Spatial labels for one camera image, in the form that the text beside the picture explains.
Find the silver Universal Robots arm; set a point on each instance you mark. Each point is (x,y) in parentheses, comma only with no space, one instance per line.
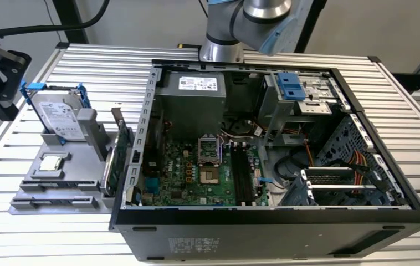
(224,22)

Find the black RAM slot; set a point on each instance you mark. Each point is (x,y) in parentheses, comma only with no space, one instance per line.
(236,180)
(244,180)
(240,180)

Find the hard disk in blue carrier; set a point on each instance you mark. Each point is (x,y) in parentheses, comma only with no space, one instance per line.
(52,110)

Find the black table corner cap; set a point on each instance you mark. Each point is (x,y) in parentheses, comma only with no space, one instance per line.
(374,59)
(61,45)

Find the silver CPU chip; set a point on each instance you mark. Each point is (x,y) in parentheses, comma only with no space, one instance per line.
(50,163)

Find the grey plastic parts rack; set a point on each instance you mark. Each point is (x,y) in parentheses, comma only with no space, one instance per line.
(80,163)

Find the green graphics card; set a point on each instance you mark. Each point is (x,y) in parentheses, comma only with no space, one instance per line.
(118,155)

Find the grey power supply unit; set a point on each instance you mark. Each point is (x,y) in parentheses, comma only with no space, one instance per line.
(190,110)

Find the blue expansion slot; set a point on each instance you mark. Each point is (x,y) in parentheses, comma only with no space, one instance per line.
(150,185)

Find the green motherboard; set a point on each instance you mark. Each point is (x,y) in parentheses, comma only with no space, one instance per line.
(180,180)

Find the CPU socket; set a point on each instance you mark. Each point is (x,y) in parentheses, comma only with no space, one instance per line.
(209,175)

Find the black cooling fan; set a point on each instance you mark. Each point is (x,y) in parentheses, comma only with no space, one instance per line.
(237,127)

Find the blue plastic drive latch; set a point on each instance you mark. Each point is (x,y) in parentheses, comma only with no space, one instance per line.
(290,88)

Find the black open PC case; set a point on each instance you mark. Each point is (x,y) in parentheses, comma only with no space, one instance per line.
(232,238)

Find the metal disk bay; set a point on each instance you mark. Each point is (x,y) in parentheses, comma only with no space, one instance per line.
(294,191)

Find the black vertical post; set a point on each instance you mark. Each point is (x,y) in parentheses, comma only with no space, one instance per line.
(73,36)
(314,25)

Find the black frame bracket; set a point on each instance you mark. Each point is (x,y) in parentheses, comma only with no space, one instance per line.
(413,81)

